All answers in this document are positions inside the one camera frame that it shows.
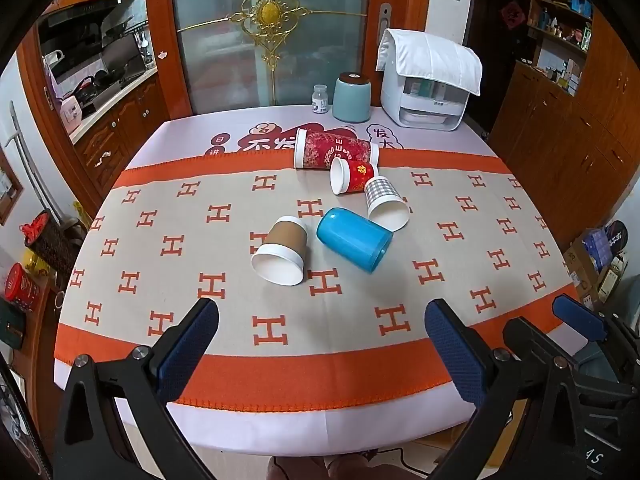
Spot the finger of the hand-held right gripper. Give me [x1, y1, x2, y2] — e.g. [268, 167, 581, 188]
[552, 294, 640, 362]
[502, 316, 569, 362]

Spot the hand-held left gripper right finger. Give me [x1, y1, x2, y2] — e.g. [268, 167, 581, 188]
[424, 298, 590, 480]

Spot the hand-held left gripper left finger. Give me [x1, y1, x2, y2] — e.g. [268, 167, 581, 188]
[52, 297, 221, 480]

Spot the brown paper cup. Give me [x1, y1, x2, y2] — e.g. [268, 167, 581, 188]
[250, 216, 307, 287]

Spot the blue plastic cup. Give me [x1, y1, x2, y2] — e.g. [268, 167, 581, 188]
[316, 206, 394, 274]

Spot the checkered paper cup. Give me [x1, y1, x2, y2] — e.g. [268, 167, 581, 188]
[363, 176, 410, 233]

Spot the small red paper cup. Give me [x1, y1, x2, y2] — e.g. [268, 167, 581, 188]
[329, 157, 380, 196]

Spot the tall red patterned paper cup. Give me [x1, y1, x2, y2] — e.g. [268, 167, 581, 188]
[293, 128, 380, 170]

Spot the cardboard box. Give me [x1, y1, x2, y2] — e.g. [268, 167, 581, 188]
[564, 229, 629, 312]

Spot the orange beige patterned blanket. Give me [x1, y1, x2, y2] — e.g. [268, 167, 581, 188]
[54, 152, 584, 409]

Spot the pink printed tablecloth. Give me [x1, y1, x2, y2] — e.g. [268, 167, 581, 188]
[52, 104, 592, 459]

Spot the woven basket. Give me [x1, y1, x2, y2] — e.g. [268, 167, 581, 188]
[24, 209, 77, 274]

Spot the dark green bag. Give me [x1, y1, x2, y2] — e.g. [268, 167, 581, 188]
[0, 299, 27, 352]

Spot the red round tin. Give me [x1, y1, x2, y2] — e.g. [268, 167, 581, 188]
[4, 262, 42, 309]

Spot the wooden shelf cabinet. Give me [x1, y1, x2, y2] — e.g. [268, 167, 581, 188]
[491, 0, 640, 253]

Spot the wooden kitchen base cabinet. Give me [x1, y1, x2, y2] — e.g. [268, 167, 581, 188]
[74, 74, 172, 202]

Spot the white countertop appliance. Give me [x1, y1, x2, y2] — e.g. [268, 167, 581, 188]
[380, 67, 471, 132]

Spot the pink kitchen appliance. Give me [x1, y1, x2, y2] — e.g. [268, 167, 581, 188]
[59, 97, 84, 134]

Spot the teal canister with brown lid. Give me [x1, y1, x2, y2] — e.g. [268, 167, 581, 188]
[332, 72, 373, 124]

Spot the black wok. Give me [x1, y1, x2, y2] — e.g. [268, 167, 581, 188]
[91, 66, 132, 90]

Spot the glass door with gold ornament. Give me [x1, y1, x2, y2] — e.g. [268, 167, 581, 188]
[172, 0, 372, 117]

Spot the white quilted cover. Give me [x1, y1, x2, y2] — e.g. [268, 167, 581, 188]
[375, 28, 484, 97]

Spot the black range hood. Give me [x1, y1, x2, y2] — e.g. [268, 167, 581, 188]
[37, 0, 139, 30]

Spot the silver door handle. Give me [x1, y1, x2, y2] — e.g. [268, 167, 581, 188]
[378, 2, 392, 47]

